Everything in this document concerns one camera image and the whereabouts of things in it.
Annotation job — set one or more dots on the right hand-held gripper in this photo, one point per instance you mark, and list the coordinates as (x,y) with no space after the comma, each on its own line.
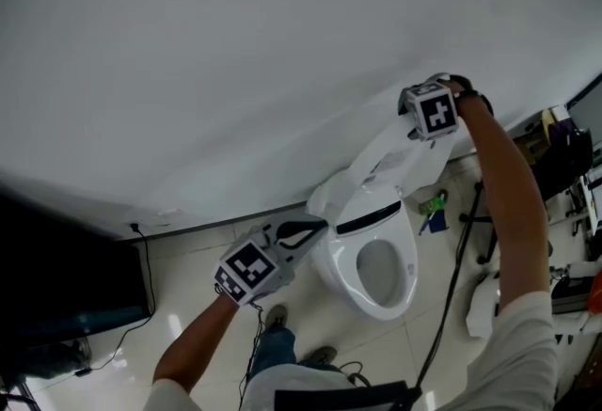
(435,115)

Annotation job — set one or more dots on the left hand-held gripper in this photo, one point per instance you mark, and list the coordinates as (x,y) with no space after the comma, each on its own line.
(249,268)

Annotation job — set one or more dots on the white toilet lid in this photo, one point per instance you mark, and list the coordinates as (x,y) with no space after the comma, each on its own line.
(423,164)

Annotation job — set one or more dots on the person's left forearm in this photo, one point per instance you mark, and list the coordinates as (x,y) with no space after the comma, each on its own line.
(197,343)

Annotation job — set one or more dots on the person's right forearm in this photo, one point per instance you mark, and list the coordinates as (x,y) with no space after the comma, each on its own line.
(512,211)

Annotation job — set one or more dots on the person's right hand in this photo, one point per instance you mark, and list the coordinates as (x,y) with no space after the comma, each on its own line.
(461,84)

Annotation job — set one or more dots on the black wristband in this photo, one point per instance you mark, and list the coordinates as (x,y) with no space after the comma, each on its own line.
(480,101)

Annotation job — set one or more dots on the person's left shoe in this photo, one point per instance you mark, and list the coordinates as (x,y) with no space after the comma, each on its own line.
(277,316)

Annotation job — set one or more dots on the person's left leg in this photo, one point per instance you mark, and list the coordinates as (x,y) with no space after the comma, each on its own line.
(275,350)

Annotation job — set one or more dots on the cream yellow chair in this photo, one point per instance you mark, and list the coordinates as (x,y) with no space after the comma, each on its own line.
(548,117)

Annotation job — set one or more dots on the black clothing bundle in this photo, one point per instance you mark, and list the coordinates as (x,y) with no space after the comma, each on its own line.
(566,160)

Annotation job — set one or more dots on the black chest device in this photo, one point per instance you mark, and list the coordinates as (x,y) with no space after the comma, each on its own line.
(348,397)

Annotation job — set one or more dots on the white office desk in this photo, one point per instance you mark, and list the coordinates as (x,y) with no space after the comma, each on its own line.
(590,197)

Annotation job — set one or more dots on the black cabinet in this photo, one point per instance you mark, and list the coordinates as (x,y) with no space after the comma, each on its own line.
(61,277)

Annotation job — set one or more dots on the white shirt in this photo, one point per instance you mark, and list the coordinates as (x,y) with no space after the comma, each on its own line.
(512,352)

